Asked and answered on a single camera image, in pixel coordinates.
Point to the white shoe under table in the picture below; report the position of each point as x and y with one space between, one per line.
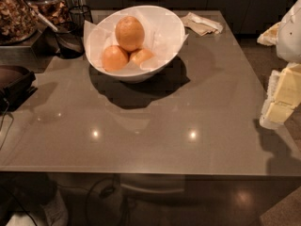
55 212

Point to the white ceramic bowl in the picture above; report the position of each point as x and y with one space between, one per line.
164 36

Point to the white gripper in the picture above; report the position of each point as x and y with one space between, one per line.
290 35

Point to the left orange in bowl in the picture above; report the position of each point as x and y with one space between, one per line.
114 58

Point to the small right orange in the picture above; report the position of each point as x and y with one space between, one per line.
141 55

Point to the white paper bowl liner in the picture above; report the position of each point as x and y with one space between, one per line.
133 44

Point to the black device at left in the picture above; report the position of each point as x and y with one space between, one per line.
15 86

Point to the large top orange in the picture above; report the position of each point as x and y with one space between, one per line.
130 33

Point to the black wire cup holder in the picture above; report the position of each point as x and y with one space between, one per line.
80 14

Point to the crumpled beige napkin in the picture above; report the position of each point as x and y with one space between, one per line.
201 25

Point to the large glass snack jar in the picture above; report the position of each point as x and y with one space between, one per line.
17 23

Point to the dark round dish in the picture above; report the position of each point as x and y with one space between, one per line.
68 40

